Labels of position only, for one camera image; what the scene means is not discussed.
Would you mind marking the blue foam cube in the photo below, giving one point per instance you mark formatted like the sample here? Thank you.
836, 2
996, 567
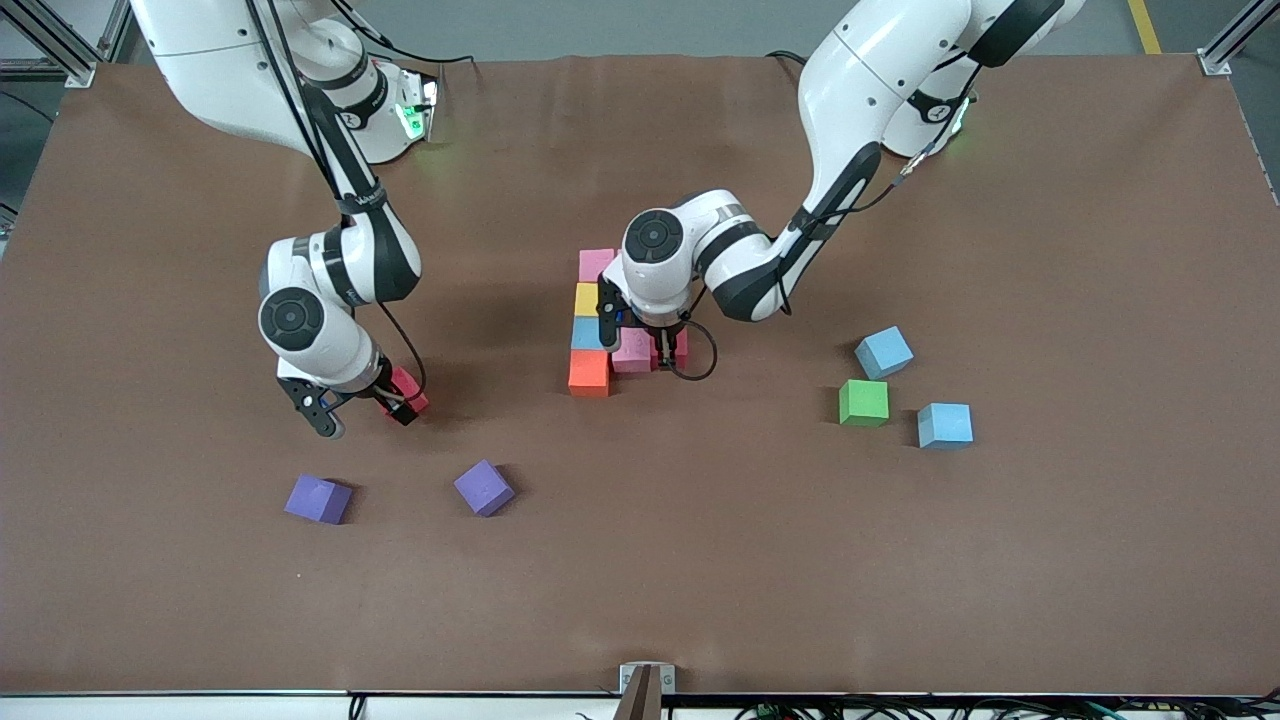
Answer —
588, 335
884, 352
945, 425

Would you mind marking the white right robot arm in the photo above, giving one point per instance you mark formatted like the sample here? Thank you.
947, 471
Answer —
230, 60

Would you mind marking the pink foam cube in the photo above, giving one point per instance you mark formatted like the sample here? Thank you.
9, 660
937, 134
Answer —
632, 352
595, 265

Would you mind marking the orange foam cube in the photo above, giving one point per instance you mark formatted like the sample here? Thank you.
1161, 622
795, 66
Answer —
589, 373

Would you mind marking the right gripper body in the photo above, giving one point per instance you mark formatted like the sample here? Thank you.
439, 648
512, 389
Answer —
384, 387

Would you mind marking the brown table mat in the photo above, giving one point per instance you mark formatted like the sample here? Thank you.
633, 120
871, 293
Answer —
640, 560

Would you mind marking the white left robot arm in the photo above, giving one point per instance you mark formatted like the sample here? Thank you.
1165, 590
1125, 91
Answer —
870, 70

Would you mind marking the grey metal camera bracket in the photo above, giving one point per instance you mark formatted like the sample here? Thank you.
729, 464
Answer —
647, 690

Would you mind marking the white table edge rail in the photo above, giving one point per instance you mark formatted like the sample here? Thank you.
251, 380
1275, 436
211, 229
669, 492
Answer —
200, 708

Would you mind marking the red foam cube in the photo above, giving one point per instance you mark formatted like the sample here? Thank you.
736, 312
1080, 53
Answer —
410, 388
683, 345

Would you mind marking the purple foam cube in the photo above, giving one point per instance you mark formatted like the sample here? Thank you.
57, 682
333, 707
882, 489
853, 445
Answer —
484, 487
317, 498

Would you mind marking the yellow foam cube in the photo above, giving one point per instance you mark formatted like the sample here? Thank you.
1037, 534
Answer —
586, 300

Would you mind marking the green foam cube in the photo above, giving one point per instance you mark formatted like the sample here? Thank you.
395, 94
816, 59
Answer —
864, 402

